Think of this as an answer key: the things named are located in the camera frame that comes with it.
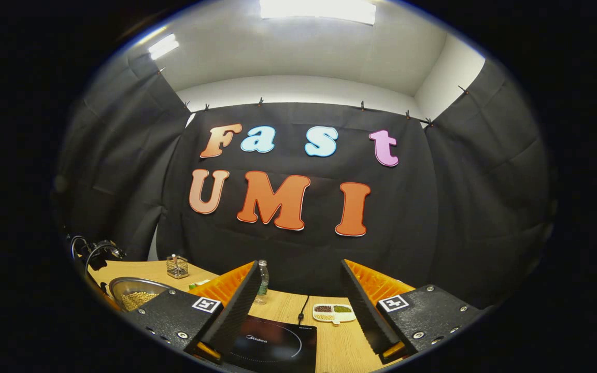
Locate clear plastic water bottle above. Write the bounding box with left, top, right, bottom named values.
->
left=255, top=260, right=269, bottom=305

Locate pile of soybeans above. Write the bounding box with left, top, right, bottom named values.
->
left=121, top=291, right=160, bottom=312

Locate black induction cooktop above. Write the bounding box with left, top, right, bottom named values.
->
left=223, top=315, right=318, bottom=373

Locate row of black cloth clips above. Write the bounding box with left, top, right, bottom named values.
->
left=156, top=66, right=469, bottom=127

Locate metal wire holder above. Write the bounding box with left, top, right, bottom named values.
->
left=166, top=255, right=189, bottom=279

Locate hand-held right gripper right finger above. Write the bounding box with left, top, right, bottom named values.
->
left=341, top=259, right=486, bottom=364

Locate small ceiling light panel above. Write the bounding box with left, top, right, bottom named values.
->
left=148, top=34, right=180, bottom=60

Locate steel pot with black handle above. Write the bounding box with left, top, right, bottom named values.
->
left=108, top=277, right=175, bottom=312

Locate white divided dish of grains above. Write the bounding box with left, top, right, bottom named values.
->
left=312, top=303, right=357, bottom=325

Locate large ceiling light panel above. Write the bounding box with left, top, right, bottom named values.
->
left=260, top=0, right=377, bottom=25

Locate black backdrop cloth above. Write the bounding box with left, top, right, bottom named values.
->
left=58, top=52, right=556, bottom=311

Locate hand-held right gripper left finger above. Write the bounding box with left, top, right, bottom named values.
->
left=122, top=260, right=263, bottom=363

